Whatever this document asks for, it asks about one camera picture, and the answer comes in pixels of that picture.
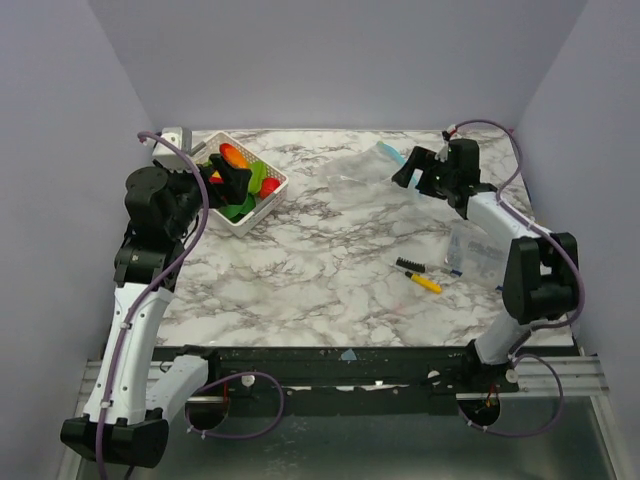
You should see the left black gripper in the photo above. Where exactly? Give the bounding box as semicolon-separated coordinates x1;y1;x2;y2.
158;153;253;238

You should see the clear zip top bag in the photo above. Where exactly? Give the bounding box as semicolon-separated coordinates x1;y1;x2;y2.
319;141;418;209

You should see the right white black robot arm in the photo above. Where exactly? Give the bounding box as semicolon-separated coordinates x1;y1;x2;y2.
391;139;584;392

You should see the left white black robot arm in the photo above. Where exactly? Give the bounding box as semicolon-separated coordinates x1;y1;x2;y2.
60;154;251;468

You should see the orange red toy mango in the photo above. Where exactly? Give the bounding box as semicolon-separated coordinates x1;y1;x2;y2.
219;143;250;169

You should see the green toy leaf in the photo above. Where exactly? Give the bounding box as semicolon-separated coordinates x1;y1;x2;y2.
248;161;268;195
219;193;256;222

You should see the white plastic basket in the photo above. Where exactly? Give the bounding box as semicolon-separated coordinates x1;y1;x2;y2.
192;131;289;238

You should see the black comb strip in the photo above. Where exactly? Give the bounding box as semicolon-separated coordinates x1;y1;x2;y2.
395;257;426;274

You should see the clear plastic screw box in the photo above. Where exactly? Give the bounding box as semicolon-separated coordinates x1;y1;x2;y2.
443;224;507;291

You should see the yellow black utility knife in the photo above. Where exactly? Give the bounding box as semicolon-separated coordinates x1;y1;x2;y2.
404;271;442;294

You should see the small blue tipped pen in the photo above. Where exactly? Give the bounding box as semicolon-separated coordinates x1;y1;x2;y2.
443;267;462;277

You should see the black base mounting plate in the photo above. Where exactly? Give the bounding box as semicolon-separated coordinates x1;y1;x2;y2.
153;346;518;417

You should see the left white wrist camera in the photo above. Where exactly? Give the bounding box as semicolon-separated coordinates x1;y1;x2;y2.
152;127;192;171

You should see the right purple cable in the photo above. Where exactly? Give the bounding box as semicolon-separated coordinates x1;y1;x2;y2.
442;118;586;437

